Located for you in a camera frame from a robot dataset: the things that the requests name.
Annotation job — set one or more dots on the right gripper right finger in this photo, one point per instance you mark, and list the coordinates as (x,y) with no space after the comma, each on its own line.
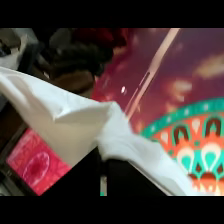
(128,181)

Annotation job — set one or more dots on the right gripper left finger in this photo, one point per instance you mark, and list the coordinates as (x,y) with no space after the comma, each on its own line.
(81,180)

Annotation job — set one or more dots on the white T-shirt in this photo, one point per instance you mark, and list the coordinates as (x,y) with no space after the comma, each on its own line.
(70,126)

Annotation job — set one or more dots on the heap of clothes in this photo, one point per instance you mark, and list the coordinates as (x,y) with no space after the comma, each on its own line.
(80,56)

